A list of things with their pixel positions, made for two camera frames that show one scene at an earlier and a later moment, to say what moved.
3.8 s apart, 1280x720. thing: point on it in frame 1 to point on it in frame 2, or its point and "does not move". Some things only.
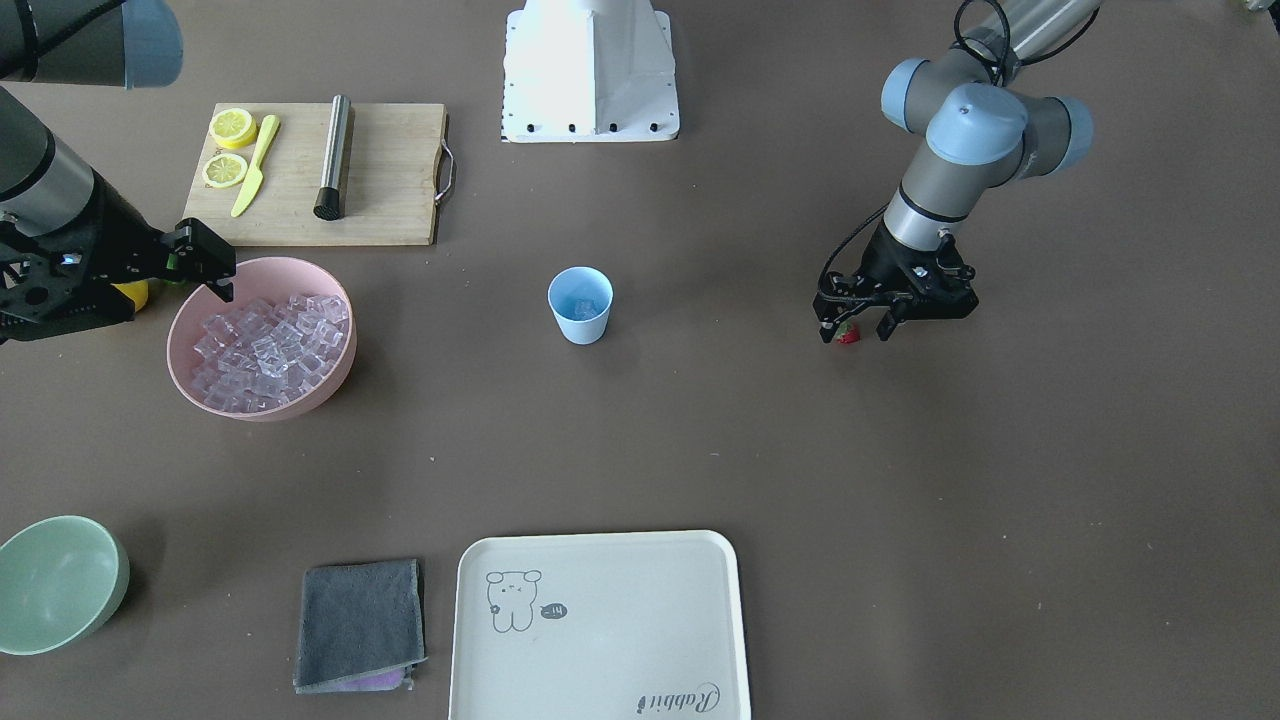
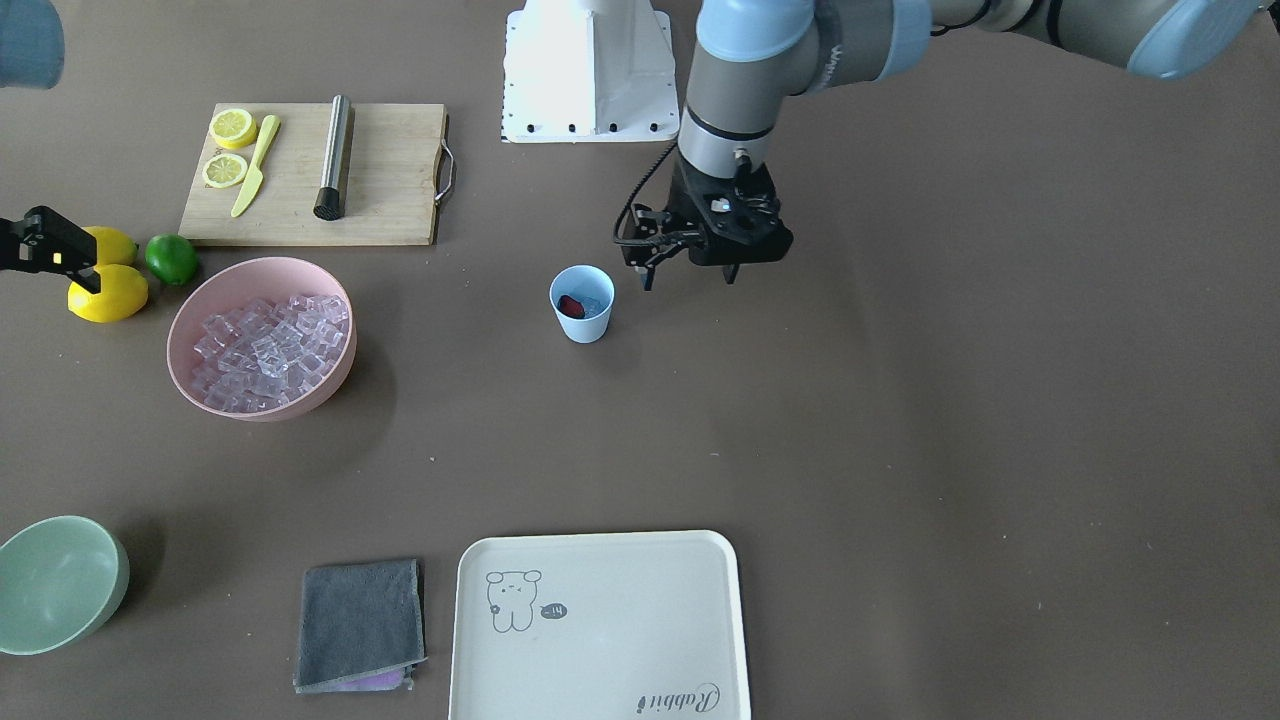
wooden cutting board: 392,170 does not move
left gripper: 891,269 to 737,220
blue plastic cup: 580,298 does not move
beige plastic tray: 628,625 does not move
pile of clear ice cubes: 260,356 does not move
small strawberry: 847,332 to 570,307
